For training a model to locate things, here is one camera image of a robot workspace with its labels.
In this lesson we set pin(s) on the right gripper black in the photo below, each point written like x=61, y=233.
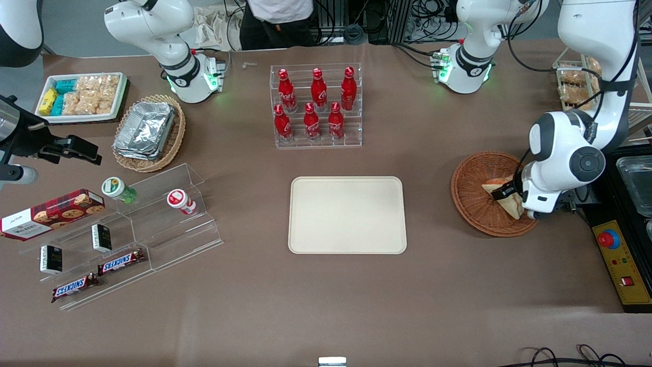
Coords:
x=31, y=143

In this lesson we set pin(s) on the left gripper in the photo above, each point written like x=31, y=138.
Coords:
x=505, y=192

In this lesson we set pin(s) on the triangular sandwich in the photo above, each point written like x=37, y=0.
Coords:
x=512, y=206

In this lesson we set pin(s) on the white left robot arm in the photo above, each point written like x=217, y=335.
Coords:
x=596, y=51

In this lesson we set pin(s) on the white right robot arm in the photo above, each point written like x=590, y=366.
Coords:
x=153, y=25

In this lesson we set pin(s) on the brown round wicker basket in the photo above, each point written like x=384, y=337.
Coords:
x=473, y=188

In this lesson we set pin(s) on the white rectangular snack tray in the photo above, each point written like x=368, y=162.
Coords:
x=81, y=118

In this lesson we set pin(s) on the aluminium foil tray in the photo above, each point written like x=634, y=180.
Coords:
x=145, y=127
x=133, y=153

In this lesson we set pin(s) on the light oval wicker basket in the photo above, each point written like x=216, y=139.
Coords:
x=173, y=148

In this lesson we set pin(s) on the beige plastic serving tray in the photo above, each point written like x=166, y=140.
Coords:
x=346, y=214

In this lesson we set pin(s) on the teal snack packet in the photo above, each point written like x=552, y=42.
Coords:
x=57, y=105
x=65, y=86

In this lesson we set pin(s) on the clear bag of crackers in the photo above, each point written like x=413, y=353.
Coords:
x=87, y=84
x=77, y=104
x=110, y=84
x=105, y=104

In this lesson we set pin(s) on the yellow snack packet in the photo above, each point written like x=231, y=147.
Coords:
x=47, y=101

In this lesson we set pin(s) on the green lid yogurt cup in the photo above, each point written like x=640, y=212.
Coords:
x=114, y=187

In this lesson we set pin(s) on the red tartan cookie box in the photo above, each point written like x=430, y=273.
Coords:
x=51, y=214

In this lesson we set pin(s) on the small black chocolate box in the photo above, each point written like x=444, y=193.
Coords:
x=51, y=259
x=102, y=237

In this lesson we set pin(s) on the red emergency stop button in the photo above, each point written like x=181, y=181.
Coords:
x=608, y=238

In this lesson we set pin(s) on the bagged fried snack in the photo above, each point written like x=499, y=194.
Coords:
x=593, y=67
x=573, y=95
x=573, y=77

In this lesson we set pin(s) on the red lid yogurt cup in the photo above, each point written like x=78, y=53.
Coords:
x=178, y=200

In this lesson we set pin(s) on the Snickers chocolate bar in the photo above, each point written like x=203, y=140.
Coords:
x=120, y=261
x=74, y=287

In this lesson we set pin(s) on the clear acrylic stepped display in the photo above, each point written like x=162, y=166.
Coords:
x=168, y=239

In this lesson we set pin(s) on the yellow control box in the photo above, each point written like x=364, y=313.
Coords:
x=624, y=265

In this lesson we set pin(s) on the red cola bottle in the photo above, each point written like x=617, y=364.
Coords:
x=281, y=125
x=286, y=92
x=319, y=90
x=311, y=123
x=348, y=89
x=335, y=122

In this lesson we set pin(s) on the beige cloth bag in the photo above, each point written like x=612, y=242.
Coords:
x=214, y=28

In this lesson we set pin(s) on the clear acrylic bottle rack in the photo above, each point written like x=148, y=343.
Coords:
x=316, y=145

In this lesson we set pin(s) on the metal equipment rack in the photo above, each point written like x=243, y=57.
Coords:
x=397, y=20

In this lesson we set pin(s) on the person in white shirt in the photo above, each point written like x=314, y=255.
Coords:
x=275, y=10

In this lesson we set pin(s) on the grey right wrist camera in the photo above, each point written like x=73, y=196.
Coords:
x=20, y=175

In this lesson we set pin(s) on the small red rocker switch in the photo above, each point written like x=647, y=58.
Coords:
x=626, y=281

